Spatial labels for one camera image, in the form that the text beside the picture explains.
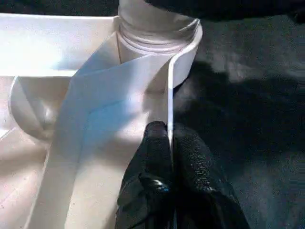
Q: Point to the white plastic table leg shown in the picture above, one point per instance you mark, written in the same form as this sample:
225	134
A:
155	19

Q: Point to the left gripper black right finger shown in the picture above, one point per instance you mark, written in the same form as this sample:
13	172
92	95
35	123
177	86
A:
197	186

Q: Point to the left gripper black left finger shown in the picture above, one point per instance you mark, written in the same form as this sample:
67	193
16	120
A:
150	179

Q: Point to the white plastic table top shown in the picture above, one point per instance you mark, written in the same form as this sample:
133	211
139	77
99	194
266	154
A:
59	119

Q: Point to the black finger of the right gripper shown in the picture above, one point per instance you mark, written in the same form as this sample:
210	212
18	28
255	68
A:
202	7

